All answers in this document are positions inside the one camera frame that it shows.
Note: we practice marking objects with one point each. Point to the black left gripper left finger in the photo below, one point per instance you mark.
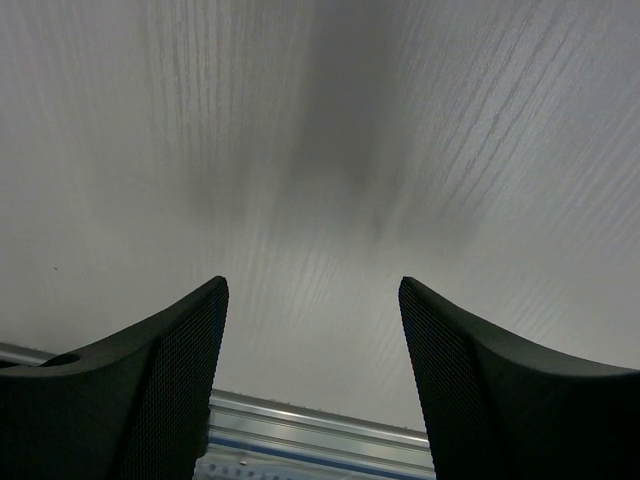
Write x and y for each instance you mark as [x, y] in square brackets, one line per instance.
[134, 405]

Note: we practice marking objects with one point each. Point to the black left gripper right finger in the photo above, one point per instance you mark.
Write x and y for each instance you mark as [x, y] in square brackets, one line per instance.
[499, 406]

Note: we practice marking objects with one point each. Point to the white slotted cable duct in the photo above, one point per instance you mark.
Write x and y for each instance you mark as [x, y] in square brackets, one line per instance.
[223, 468]

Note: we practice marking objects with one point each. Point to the aluminium front rail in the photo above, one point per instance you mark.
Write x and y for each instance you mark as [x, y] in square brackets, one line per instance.
[255, 431]

